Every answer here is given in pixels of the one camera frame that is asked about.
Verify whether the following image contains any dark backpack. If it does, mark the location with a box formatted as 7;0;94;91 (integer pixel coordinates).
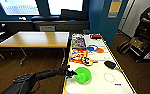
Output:
117;40;133;55

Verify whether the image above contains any wide bright window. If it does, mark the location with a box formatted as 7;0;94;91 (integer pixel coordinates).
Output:
0;0;41;16

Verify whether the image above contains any blue round paddle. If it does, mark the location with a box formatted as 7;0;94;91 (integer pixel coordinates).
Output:
86;45;97;54

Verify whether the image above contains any white table with dishes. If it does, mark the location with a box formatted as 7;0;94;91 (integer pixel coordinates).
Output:
61;33;137;94

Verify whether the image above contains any colourful game box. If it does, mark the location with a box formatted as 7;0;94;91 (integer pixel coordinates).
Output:
71;36;87;49

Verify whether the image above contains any black wheeled cart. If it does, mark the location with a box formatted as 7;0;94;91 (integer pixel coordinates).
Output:
129;19;150;64

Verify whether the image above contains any red flat game piece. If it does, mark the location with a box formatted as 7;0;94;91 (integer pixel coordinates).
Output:
89;33;103;39

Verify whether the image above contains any large green bowl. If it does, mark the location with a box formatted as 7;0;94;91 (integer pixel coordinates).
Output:
73;66;93;85

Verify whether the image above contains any tan wall plaque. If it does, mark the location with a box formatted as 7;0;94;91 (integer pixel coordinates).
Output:
107;0;123;19

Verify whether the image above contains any orange yellow snack bag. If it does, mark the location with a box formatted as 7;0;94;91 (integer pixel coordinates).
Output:
68;48;88;64

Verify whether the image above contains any tan cardboard box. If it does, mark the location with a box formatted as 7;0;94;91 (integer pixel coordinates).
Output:
130;37;147;51

